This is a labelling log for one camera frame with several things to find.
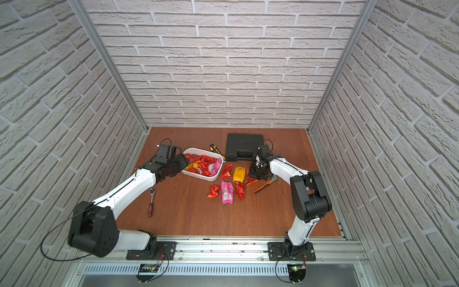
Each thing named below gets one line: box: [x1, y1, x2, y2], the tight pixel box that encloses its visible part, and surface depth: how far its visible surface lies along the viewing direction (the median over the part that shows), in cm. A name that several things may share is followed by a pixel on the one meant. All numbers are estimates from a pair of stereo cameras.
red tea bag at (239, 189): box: [234, 181, 246, 201], surface depth 91 cm
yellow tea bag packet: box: [233, 166, 246, 183], surface depth 96 cm
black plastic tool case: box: [225, 133, 265, 163], surface depth 105 cm
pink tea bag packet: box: [221, 180, 234, 205], surface depth 89 cm
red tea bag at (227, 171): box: [221, 163, 234, 179], surface depth 97 cm
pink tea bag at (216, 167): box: [210, 158, 222, 177], surface depth 99 cm
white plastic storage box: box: [181, 147, 225, 182], surface depth 102 cm
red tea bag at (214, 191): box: [207, 184, 221, 198], surface depth 89 cm
